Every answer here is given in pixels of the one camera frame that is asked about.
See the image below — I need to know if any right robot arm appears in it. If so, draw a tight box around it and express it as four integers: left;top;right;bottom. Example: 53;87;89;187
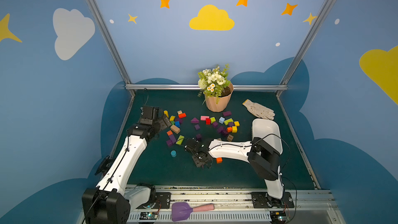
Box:
184;133;288;208

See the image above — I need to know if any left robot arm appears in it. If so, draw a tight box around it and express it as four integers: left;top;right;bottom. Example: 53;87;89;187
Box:
82;106;171;224

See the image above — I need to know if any white storage bin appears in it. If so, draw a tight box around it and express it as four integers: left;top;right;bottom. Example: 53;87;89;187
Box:
252;118;283;155

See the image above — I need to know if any lime green bar block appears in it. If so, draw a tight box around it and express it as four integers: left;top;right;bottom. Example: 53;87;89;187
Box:
176;135;185;145

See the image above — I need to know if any tan wooden block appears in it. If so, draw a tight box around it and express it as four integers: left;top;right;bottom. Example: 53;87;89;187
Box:
171;124;180;134

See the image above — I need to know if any teal cylinder block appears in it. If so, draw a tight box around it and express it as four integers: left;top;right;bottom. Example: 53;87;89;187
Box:
171;150;177;158

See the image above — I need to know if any purple block by blue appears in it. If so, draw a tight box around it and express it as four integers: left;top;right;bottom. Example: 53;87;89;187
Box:
175;117;183;124

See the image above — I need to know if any purple long block left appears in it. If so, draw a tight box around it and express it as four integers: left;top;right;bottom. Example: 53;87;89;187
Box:
169;134;177;144

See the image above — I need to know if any red rectangular block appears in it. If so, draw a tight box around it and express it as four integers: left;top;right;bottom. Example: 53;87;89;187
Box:
178;113;187;118

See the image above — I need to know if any purple triangle prism block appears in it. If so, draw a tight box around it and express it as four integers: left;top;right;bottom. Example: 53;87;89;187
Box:
191;118;200;124

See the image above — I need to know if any wooden number cube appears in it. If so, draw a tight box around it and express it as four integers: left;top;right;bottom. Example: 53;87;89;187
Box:
227;134;234;142

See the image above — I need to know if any lime green long block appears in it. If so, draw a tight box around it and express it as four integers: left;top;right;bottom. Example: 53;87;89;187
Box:
223;118;234;125

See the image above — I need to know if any pink flower pot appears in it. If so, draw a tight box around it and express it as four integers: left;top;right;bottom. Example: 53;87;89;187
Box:
205;84;234;113

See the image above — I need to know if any purple pink toy shovel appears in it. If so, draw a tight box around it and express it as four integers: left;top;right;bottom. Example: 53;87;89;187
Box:
172;202;215;222

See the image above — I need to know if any white green flower bouquet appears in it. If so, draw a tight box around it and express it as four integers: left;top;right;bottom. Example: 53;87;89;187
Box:
198;64;231;97

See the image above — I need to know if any white knit work glove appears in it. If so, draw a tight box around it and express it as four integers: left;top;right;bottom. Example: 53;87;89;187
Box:
243;99;275;120

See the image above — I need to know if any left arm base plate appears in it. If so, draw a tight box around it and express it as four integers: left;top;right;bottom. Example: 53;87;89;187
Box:
137;192;171;209

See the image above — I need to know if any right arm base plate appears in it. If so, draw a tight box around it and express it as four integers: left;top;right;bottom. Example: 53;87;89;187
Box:
250;192;295;208

